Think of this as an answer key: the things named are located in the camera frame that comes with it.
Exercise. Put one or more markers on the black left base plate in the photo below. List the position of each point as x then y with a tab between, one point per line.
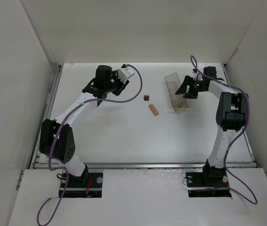
89	186

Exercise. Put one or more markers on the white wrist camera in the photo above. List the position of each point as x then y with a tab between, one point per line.
125	73
197	75

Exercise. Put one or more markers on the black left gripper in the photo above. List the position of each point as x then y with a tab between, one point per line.
120	87

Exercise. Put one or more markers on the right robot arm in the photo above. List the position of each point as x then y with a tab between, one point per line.
231	116

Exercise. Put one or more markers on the light engraved wood block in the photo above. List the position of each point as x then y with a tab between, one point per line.
153	109

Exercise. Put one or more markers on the clear plastic box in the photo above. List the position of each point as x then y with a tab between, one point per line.
173	84

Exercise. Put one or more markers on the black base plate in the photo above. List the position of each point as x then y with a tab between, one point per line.
89	186
203	186

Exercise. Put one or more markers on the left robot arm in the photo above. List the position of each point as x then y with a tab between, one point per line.
57	139

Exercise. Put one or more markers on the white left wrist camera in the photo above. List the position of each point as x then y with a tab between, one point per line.
125	73

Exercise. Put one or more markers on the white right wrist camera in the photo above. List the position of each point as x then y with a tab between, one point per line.
197	75

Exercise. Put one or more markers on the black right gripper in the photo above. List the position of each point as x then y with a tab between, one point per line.
192	86

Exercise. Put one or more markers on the front aluminium rail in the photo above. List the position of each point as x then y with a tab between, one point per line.
164	165

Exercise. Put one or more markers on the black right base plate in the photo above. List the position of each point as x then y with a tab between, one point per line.
203	186

